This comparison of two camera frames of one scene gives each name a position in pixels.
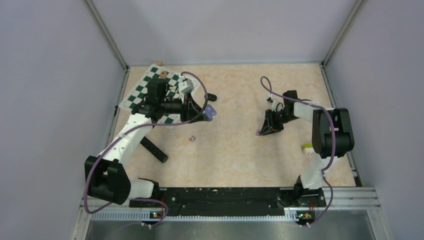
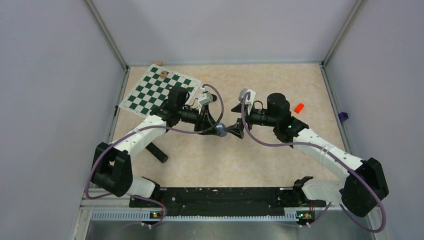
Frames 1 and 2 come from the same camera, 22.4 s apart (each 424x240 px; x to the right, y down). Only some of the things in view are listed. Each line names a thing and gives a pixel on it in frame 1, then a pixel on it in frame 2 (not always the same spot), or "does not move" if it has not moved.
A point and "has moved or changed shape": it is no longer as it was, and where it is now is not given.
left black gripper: x=190 y=110 → x=207 y=125
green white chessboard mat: x=135 y=96 does not move
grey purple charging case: x=209 y=112 has moved or changed shape
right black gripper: x=269 y=126 → x=237 y=129
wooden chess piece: x=163 y=74 does not move
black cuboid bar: x=156 y=151 does not move
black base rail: x=229 y=202 does not move
